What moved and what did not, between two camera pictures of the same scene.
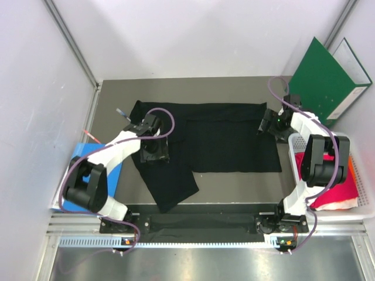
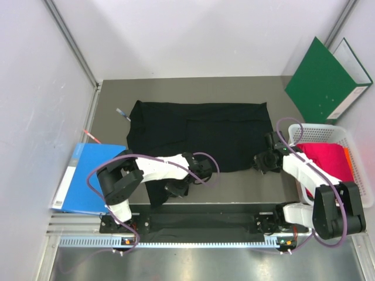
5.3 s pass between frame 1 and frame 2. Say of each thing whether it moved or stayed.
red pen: stayed
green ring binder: stayed
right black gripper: moved
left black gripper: moved
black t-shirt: stayed
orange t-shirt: stayed
